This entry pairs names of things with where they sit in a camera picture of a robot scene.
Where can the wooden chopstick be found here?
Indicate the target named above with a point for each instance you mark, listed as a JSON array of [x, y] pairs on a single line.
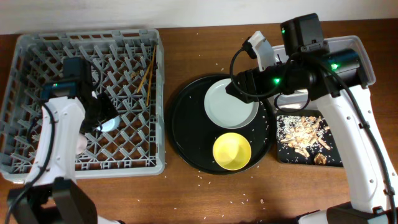
[[150, 75], [144, 77]]

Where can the round black serving tray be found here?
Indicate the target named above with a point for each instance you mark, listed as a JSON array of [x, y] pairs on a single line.
[[192, 134]]

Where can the clear plastic bin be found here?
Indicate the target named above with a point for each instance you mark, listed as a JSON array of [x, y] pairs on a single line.
[[299, 97]]

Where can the pink plastic cup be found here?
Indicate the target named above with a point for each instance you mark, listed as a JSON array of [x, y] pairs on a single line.
[[81, 143]]

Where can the grey round plate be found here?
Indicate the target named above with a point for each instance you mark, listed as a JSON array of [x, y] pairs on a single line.
[[225, 110]]

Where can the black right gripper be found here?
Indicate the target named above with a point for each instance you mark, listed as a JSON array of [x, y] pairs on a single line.
[[252, 81]]

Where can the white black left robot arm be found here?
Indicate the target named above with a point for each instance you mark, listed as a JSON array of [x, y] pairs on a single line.
[[70, 110]]

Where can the rice and peanut shell waste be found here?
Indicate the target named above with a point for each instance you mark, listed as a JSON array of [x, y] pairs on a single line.
[[303, 135]]

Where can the yellow bowl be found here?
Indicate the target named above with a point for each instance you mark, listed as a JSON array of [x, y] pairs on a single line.
[[232, 151]]

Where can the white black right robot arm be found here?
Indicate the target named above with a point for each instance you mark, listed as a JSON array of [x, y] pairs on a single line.
[[338, 83]]

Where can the light blue plastic cup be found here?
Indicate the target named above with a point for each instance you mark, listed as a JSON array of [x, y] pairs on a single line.
[[109, 125]]

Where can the black rectangular waste tray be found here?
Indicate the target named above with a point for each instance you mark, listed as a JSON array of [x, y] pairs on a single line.
[[308, 140]]

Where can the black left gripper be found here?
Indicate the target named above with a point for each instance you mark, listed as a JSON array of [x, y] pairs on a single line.
[[111, 111]]

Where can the grey plastic dishwasher rack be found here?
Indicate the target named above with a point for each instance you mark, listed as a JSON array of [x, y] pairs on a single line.
[[121, 58]]

